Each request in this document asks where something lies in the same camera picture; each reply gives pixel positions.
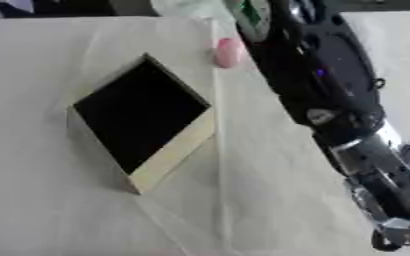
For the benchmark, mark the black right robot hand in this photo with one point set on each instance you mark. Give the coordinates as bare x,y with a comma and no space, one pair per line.
384,244

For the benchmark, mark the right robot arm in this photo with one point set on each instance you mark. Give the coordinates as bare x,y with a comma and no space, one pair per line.
325,83

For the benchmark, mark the tan cardboard box black inside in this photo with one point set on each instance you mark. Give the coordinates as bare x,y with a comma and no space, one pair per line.
138,113

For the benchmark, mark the pink oval toy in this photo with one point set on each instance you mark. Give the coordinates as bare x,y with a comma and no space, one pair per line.
229,53

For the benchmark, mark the white plastic bag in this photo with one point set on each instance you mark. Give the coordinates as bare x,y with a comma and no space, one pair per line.
188,8

